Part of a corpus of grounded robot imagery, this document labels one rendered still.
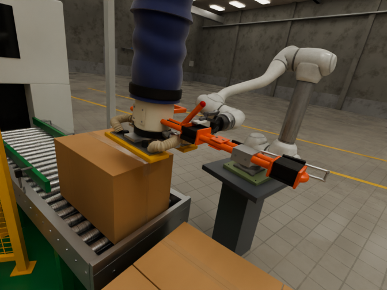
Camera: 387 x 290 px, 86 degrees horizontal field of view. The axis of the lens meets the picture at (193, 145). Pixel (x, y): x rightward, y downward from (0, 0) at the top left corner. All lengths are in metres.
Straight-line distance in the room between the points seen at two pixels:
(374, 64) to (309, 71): 15.31
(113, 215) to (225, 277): 0.60
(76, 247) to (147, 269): 0.35
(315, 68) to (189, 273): 1.22
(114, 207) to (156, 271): 0.35
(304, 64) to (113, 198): 1.21
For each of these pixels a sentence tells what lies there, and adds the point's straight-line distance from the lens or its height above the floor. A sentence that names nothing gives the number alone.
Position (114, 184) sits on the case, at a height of 0.91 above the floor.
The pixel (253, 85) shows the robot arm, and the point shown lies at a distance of 1.26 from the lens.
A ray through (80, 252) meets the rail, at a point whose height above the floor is 0.59.
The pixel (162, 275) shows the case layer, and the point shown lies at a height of 0.54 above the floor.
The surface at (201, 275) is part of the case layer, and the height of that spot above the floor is 0.54.
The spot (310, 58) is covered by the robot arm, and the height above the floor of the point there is 1.55.
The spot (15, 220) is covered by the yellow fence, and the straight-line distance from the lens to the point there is 1.74.
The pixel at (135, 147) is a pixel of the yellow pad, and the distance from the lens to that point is 0.88.
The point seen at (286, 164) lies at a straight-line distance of 0.64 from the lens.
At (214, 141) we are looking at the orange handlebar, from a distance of 0.72.
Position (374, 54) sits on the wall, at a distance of 16.72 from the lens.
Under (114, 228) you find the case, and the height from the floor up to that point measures 0.65.
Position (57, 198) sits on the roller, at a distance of 1.65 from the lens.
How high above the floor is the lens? 1.44
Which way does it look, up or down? 20 degrees down
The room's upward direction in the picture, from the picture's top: 7 degrees clockwise
